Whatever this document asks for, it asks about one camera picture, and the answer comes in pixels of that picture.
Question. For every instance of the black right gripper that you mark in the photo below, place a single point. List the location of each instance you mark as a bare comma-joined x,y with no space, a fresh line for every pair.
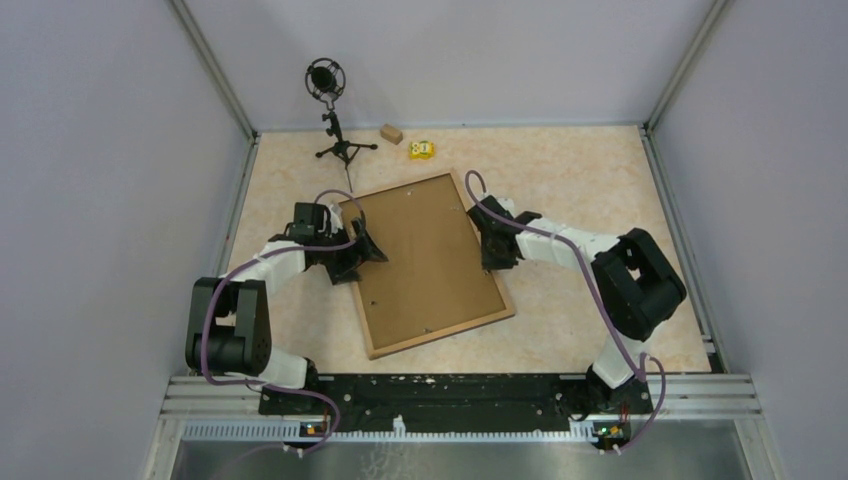
489,263

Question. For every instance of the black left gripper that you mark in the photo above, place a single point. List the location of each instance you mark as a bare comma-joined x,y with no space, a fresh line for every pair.
362,250

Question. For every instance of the brown cardboard backing board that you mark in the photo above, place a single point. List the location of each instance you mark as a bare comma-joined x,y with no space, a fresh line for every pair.
424,258

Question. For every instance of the wooden picture frame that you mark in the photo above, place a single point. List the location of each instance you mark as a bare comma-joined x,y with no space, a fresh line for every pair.
450,331

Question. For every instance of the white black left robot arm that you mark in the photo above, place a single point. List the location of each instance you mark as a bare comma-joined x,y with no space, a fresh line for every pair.
229,328

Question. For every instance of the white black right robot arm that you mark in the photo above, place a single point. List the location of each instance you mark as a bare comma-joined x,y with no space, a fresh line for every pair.
631,280

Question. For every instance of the yellow toy car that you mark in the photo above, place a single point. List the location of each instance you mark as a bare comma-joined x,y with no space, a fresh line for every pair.
422,149

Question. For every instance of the small wooden block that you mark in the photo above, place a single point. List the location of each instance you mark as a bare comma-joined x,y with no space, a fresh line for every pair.
391,134

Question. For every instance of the black microphone on tripod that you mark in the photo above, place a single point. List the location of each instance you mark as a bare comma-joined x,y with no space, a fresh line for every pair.
325,80

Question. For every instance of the aluminium frame rail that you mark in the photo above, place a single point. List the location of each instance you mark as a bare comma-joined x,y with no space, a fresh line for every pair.
194,409

